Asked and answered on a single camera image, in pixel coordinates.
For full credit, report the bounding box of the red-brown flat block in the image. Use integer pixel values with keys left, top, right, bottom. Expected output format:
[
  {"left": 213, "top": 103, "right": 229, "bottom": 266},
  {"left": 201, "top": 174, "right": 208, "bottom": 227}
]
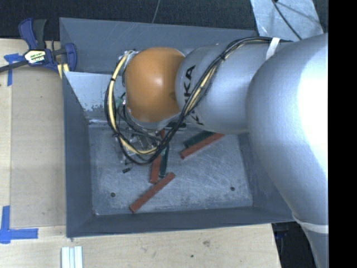
[
  {"left": 128, "top": 172, "right": 176, "bottom": 214},
  {"left": 179, "top": 132, "right": 225, "bottom": 160},
  {"left": 149, "top": 129, "right": 167, "bottom": 185}
]

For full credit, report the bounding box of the dark green flat block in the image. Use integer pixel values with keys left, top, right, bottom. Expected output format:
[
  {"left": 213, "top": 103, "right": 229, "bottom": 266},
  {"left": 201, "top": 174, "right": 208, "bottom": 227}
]
[
  {"left": 158, "top": 146, "right": 171, "bottom": 179},
  {"left": 182, "top": 130, "right": 216, "bottom": 149}
]

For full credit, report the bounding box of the pale wood flat board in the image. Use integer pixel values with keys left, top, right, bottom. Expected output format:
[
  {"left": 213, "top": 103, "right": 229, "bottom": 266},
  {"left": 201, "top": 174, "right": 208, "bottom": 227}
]
[{"left": 9, "top": 65, "right": 67, "bottom": 229}]

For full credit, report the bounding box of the grey metal bin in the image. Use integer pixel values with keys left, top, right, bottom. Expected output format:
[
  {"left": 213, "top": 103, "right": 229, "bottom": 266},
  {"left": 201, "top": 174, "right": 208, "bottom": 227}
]
[{"left": 59, "top": 17, "right": 297, "bottom": 238}]

